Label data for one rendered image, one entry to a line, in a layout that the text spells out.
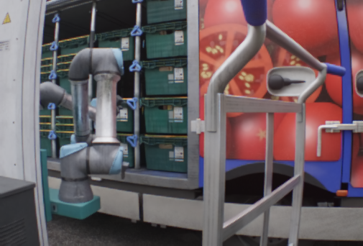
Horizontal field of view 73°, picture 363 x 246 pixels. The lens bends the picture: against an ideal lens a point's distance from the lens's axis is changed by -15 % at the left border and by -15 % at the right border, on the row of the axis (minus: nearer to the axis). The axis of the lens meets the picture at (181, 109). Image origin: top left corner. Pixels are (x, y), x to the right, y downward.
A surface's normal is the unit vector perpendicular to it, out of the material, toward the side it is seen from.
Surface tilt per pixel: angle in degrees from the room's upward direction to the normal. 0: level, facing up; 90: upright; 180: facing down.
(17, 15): 90
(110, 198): 90
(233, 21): 90
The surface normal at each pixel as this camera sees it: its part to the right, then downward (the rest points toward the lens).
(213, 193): -0.62, -0.01
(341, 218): -0.37, -0.01
